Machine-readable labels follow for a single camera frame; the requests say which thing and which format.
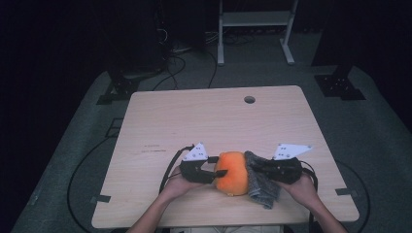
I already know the white metal desk frame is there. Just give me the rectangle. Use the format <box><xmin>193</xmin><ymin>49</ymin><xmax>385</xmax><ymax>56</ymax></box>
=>
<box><xmin>217</xmin><ymin>0</ymin><xmax>299</xmax><ymax>67</ymax></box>

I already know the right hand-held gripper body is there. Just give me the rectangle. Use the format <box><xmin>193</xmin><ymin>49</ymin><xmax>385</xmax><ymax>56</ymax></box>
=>
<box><xmin>268</xmin><ymin>143</ymin><xmax>314</xmax><ymax>185</ymax></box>

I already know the grey fluffy cloth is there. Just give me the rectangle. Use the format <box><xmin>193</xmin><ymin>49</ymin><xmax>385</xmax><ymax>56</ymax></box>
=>
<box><xmin>243</xmin><ymin>150</ymin><xmax>282</xmax><ymax>210</ymax></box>

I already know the orange plush toy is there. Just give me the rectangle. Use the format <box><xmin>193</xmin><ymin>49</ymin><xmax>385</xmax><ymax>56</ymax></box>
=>
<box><xmin>213</xmin><ymin>150</ymin><xmax>251</xmax><ymax>197</ymax></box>

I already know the person's right hand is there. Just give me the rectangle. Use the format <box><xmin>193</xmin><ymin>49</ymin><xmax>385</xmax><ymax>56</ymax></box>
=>
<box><xmin>280</xmin><ymin>174</ymin><xmax>320</xmax><ymax>210</ymax></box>

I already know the dark computer cabinet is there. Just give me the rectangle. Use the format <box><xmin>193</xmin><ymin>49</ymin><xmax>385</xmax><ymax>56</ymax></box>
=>
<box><xmin>154</xmin><ymin>0</ymin><xmax>207</xmax><ymax>54</ymax></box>

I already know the left hand-held gripper black cable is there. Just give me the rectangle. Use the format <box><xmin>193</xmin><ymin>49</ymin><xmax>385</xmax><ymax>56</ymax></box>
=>
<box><xmin>158</xmin><ymin>145</ymin><xmax>196</xmax><ymax>195</ymax></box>

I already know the long black floor cable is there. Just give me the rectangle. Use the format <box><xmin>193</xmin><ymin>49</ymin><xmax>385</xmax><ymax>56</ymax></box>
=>
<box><xmin>66</xmin><ymin>135</ymin><xmax>115</xmax><ymax>233</ymax></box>
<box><xmin>335</xmin><ymin>159</ymin><xmax>372</xmax><ymax>227</ymax></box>

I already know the tangle of black cables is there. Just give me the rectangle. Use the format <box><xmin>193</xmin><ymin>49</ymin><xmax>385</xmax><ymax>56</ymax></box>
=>
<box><xmin>151</xmin><ymin>27</ymin><xmax>189</xmax><ymax>92</ymax></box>

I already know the thin black cable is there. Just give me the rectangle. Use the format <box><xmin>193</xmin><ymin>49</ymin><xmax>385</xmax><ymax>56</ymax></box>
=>
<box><xmin>206</xmin><ymin>50</ymin><xmax>219</xmax><ymax>89</ymax></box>

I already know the black stand base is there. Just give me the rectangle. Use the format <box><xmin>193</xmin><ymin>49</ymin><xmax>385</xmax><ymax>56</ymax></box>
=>
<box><xmin>96</xmin><ymin>72</ymin><xmax>141</xmax><ymax>106</ymax></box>
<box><xmin>314</xmin><ymin>63</ymin><xmax>367</xmax><ymax>102</ymax></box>

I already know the person's left hand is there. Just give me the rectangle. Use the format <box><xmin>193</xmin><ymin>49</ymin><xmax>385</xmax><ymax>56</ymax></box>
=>
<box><xmin>163</xmin><ymin>164</ymin><xmax>208</xmax><ymax>200</ymax></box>

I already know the grey tape strip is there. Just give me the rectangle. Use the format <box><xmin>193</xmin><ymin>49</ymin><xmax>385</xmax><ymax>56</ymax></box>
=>
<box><xmin>89</xmin><ymin>194</ymin><xmax>112</xmax><ymax>204</ymax></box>
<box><xmin>334</xmin><ymin>187</ymin><xmax>358</xmax><ymax>197</ymax></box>

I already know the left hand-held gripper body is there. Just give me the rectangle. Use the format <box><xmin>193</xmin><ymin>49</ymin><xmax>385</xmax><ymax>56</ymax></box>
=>
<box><xmin>179</xmin><ymin>142</ymin><xmax>217</xmax><ymax>184</ymax></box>

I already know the right hand-held gripper black cable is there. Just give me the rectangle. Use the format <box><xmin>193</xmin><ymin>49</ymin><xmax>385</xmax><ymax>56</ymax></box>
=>
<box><xmin>299</xmin><ymin>159</ymin><xmax>321</xmax><ymax>233</ymax></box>

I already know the hand-held gripper black cable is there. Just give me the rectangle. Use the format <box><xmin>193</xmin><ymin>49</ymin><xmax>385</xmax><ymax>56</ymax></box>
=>
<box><xmin>299</xmin><ymin>159</ymin><xmax>321</xmax><ymax>233</ymax></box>
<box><xmin>158</xmin><ymin>145</ymin><xmax>196</xmax><ymax>195</ymax></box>

